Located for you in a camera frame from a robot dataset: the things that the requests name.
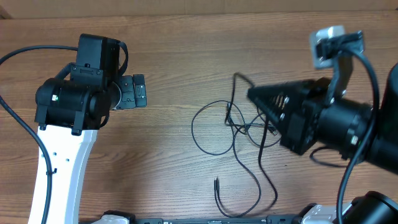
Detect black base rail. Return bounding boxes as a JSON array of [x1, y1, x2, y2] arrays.
[[77, 210, 299, 224]]

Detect long thin black cable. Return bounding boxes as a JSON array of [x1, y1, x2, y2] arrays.
[[190, 100, 262, 218]]

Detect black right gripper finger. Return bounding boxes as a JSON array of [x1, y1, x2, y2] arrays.
[[248, 90, 299, 137], [247, 80, 314, 98]]

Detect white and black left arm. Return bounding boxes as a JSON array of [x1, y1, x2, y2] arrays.
[[29, 34, 147, 223]]

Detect thick black cable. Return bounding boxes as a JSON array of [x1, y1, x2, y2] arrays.
[[224, 72, 279, 215]]

